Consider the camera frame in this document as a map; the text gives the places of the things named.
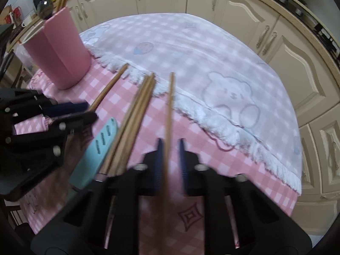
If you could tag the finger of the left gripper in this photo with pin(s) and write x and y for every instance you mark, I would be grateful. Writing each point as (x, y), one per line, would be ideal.
(65, 109)
(73, 123)

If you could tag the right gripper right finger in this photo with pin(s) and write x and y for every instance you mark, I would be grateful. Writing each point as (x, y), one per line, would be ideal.
(239, 218)

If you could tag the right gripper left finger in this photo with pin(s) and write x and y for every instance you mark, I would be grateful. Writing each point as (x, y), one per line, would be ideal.
(103, 218)

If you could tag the light blue knife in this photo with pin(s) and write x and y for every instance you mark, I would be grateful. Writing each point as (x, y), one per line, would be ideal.
(94, 156)

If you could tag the pink cylindrical utensil cup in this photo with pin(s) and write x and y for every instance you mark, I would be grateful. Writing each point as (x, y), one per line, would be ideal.
(57, 49)

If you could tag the wooden cutting board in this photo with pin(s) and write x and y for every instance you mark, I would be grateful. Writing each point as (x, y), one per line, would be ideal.
(5, 16)

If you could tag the white fringed bear cloth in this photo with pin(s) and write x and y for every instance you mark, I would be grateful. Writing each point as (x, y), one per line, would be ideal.
(220, 83)

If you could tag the black gas stove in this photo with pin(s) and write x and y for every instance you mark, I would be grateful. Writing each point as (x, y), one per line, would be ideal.
(322, 18)

